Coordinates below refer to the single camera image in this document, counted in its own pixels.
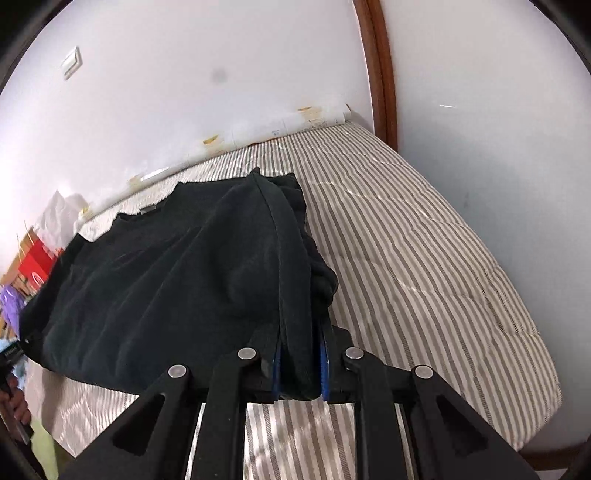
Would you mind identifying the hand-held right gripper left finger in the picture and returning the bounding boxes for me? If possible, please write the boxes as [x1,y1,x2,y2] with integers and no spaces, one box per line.
[58,319,284,480]

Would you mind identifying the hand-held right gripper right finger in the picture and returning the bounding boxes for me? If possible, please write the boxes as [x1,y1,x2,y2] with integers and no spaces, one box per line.
[316,318,541,480]

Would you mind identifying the black sweater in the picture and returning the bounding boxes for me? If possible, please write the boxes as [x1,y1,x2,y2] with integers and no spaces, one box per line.
[18,168,340,402]

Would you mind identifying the person's left hand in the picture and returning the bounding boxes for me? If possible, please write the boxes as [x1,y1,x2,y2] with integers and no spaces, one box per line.
[4,375,32,426]

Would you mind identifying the purple cloth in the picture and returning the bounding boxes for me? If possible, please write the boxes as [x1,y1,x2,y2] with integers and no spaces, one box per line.
[0,284,26,334]

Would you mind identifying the red box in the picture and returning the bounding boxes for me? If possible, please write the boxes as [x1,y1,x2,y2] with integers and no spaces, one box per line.
[18,237,63,294]

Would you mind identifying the striped mattress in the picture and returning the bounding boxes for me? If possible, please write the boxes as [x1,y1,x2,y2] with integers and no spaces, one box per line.
[32,121,561,480]

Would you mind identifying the white crumpled bag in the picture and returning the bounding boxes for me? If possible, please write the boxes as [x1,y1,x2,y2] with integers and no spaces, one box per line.
[34,189,88,252]

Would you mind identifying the white paper strip with tape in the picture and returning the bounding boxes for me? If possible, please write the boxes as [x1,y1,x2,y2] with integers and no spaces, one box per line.
[127,104,354,185]

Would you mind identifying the wooden bed frame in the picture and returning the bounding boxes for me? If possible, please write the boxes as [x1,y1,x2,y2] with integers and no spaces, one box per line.
[519,434,587,469]

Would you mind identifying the white light switch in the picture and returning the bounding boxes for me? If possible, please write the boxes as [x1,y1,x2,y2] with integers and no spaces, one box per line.
[61,46,83,80]

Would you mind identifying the brown wooden door frame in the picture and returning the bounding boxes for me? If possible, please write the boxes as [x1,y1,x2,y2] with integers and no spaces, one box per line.
[353,0,399,153]

